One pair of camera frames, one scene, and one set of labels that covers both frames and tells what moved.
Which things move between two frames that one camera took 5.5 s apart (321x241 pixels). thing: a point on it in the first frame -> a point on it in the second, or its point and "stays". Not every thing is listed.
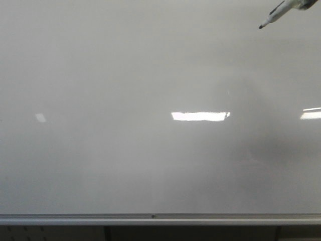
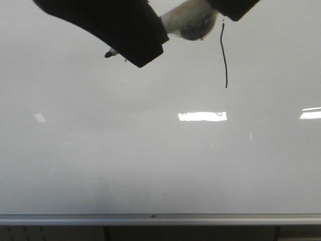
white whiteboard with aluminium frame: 159,112 stays
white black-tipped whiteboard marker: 283,8 -> 195,21
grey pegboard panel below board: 52,233 stays
